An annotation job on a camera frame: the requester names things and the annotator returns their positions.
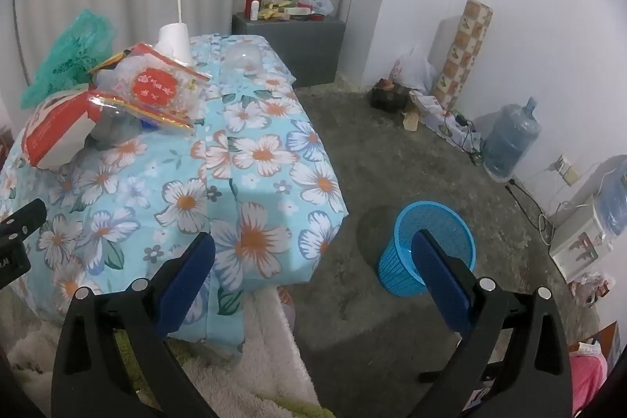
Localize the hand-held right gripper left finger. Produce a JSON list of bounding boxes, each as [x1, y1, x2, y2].
[[50, 231, 231, 418]]

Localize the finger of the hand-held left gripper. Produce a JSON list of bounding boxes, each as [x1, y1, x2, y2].
[[0, 197, 47, 288]]

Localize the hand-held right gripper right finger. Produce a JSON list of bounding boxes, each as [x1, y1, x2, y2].
[[392, 229, 574, 418]]

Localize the blue plastic basket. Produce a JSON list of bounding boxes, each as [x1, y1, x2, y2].
[[377, 201, 477, 298]]

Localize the red and white carton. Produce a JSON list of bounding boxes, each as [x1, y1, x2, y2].
[[22, 90, 106, 169]]

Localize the green plastic bag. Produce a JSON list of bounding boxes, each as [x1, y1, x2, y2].
[[20, 9, 116, 108]]

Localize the clear red label packaging bag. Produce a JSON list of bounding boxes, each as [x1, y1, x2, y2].
[[88, 42, 211, 132]]

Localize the white paper roll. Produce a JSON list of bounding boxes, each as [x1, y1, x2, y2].
[[157, 24, 193, 62]]

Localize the white fluffy rug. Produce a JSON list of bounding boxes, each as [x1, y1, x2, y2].
[[0, 286, 319, 418]]

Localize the white water dispenser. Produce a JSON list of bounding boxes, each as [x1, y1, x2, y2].
[[549, 200, 618, 284]]

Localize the crumpled printed packets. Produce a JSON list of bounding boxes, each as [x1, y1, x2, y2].
[[571, 273, 615, 307]]

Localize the blue floral blanket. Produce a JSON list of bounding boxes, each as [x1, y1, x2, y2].
[[0, 33, 350, 353]]

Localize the floral printed box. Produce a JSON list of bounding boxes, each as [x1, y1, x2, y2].
[[409, 92, 478, 149]]

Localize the pink cloth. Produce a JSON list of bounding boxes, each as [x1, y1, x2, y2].
[[571, 340, 608, 414]]

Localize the blue dispenser water jug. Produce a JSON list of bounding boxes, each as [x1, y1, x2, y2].
[[595, 156, 627, 247]]

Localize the dark box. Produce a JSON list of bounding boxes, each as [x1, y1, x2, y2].
[[370, 78, 410, 111]]

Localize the white red print plastic bag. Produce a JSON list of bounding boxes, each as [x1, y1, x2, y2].
[[389, 46, 439, 98]]

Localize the patterned long cardboard box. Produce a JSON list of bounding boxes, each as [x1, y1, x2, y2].
[[431, 0, 493, 110]]

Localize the grey cabinet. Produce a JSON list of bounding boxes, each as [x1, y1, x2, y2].
[[231, 13, 348, 88]]

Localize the black power cable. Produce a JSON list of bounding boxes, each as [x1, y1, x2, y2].
[[507, 178, 554, 245]]

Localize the wall socket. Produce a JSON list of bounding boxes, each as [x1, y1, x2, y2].
[[556, 156, 579, 186]]

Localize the grey hose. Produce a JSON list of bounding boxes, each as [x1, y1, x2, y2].
[[11, 0, 35, 86]]

